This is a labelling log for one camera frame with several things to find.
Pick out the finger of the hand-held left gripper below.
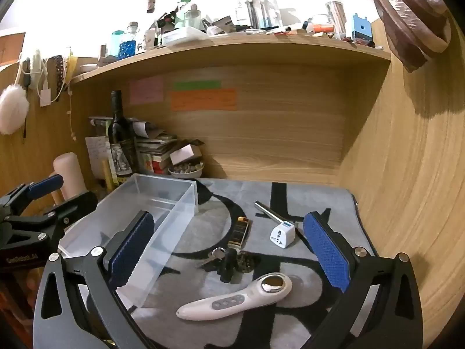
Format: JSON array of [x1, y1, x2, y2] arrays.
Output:
[[0, 174, 65, 222], [7, 191, 99, 243]]

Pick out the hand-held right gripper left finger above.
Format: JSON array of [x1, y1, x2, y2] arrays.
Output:
[[33, 210, 157, 349]]

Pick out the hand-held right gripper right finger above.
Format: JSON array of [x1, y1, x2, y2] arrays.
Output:
[[303, 211, 424, 349]]

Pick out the white travel adapter plug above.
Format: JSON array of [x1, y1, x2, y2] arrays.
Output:
[[270, 221, 298, 248]]

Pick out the clear plastic storage box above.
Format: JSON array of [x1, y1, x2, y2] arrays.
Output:
[[58, 174, 198, 308]]

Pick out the silver metal rod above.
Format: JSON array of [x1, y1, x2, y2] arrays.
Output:
[[254, 201, 306, 237]]

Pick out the silver key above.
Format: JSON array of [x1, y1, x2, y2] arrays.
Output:
[[198, 247, 226, 268]]

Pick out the brown cosmetic tube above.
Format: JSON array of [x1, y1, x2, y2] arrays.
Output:
[[229, 217, 251, 250]]

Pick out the black clip microphone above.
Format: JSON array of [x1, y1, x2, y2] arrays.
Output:
[[216, 248, 238, 284]]

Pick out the white handheld facial massager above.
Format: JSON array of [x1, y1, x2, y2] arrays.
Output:
[[176, 273, 294, 322]]

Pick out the grey mat with black pattern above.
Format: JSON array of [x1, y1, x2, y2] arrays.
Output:
[[58, 178, 378, 349]]

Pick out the handwritten white note paper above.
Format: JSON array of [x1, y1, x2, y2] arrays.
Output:
[[85, 136, 111, 180]]

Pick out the white fluffy pompom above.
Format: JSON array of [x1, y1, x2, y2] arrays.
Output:
[[0, 84, 30, 135]]

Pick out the dark wine bottle elephant label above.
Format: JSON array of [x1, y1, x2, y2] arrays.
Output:
[[108, 90, 139, 186]]

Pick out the bowl of small stones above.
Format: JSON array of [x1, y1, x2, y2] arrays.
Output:
[[168, 163, 205, 179]]

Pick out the stack of books and papers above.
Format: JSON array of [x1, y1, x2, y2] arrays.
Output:
[[136, 118, 204, 175]]

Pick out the small white cardboard box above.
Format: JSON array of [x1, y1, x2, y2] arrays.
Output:
[[169, 144, 202, 165]]

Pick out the pink sticky note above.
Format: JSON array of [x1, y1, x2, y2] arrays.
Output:
[[130, 77, 164, 104]]

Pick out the blue dotted cup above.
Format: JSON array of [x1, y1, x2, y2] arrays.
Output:
[[118, 31, 137, 59]]

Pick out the orange sticky note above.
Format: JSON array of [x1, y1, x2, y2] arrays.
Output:
[[171, 89, 237, 111]]

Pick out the green sticky note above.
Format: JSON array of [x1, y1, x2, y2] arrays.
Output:
[[172, 80, 222, 90]]

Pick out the white plastic tray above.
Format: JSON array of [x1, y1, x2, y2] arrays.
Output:
[[162, 27, 208, 46]]

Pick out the wooden shelf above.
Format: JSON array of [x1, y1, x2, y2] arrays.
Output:
[[69, 31, 393, 84]]

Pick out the green cap glass bottle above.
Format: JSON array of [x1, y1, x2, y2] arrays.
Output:
[[176, 0, 192, 30]]

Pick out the blue box with cutouts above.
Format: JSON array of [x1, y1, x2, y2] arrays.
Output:
[[352, 14, 373, 42]]

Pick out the tall clear canister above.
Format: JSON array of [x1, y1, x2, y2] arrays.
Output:
[[325, 0, 346, 39]]

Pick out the brown striped bag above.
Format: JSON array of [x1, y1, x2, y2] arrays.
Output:
[[369, 0, 453, 73]]

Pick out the large clear glass jar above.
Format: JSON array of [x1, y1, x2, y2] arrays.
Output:
[[249, 0, 282, 30]]

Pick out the pink cup with strap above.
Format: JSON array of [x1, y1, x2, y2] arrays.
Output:
[[53, 153, 90, 208]]

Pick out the beige cord with tag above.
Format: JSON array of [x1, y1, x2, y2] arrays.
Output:
[[67, 87, 78, 142]]

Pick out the dark beaded strings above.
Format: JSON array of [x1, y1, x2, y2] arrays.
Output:
[[51, 55, 68, 100]]

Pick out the white charger with cable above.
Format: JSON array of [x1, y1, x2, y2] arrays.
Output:
[[29, 49, 51, 108]]

